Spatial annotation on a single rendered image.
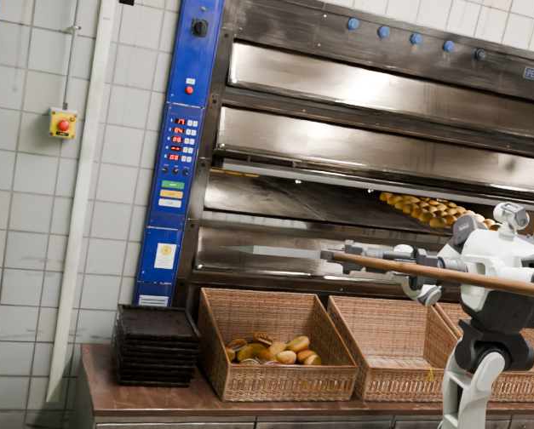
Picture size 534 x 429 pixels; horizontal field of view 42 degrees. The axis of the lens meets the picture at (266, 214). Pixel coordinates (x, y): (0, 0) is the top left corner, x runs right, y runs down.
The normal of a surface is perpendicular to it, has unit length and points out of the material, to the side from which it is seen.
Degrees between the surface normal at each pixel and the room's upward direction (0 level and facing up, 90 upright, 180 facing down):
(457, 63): 90
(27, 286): 90
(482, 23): 90
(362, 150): 70
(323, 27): 90
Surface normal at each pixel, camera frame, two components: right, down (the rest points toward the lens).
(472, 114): 0.40, -0.09
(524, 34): 0.33, 0.28
